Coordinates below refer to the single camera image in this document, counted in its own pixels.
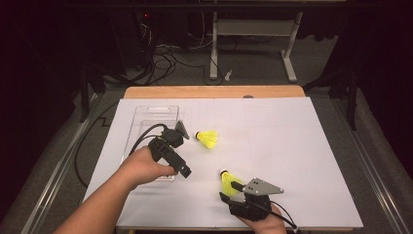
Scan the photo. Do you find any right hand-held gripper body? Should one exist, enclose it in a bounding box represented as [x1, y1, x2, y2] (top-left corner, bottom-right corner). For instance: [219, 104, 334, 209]
[228, 177, 285, 222]

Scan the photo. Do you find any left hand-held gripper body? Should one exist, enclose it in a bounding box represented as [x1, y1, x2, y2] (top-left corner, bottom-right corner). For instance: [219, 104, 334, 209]
[148, 120, 191, 171]

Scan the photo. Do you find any yellow shuttlecock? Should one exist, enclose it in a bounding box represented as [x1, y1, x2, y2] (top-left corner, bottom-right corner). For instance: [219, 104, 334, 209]
[219, 169, 244, 197]
[193, 130, 219, 150]

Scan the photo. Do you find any clear plastic container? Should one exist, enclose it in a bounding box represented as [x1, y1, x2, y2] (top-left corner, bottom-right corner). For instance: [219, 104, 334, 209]
[120, 104, 180, 182]

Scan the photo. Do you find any person's right hand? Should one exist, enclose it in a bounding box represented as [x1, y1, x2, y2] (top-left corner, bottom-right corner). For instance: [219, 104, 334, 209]
[238, 204, 288, 234]

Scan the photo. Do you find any person's left hand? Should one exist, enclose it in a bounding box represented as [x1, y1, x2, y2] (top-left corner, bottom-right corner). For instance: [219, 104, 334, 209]
[118, 145, 179, 193]

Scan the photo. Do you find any white table board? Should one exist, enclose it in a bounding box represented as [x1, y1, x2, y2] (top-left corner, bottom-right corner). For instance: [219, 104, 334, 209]
[83, 97, 364, 230]

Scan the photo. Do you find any wooden table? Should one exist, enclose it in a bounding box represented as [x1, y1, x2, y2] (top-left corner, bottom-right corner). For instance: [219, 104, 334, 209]
[115, 85, 355, 233]

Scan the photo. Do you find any black metal stand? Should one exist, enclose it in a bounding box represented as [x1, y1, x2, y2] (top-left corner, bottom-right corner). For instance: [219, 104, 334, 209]
[303, 64, 361, 131]
[79, 62, 106, 124]

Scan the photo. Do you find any dark equipment cabinet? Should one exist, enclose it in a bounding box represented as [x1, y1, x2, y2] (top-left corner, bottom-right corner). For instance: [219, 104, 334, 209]
[108, 9, 157, 71]

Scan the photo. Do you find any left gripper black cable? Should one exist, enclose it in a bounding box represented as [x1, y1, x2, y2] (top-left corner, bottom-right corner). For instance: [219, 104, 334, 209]
[129, 122, 169, 156]

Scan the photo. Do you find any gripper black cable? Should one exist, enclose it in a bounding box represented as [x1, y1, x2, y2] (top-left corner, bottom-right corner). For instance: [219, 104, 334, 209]
[246, 199, 301, 234]
[129, 122, 169, 156]

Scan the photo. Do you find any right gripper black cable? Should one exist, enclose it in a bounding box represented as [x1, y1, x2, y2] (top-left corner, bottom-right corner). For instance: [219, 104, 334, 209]
[246, 199, 301, 234]

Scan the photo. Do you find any bundle of floor cables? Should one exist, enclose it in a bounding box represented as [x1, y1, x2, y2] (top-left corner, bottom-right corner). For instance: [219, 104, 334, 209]
[103, 42, 225, 87]

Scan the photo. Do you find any black floor cable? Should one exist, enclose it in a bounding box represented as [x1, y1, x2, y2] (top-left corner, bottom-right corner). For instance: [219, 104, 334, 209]
[73, 100, 121, 189]

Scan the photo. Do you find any metal floor rail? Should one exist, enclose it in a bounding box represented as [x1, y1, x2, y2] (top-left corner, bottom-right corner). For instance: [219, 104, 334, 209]
[20, 92, 101, 234]
[330, 97, 410, 234]

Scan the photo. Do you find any white metal desk frame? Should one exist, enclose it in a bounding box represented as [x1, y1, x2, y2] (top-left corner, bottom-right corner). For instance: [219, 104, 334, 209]
[208, 11, 305, 83]

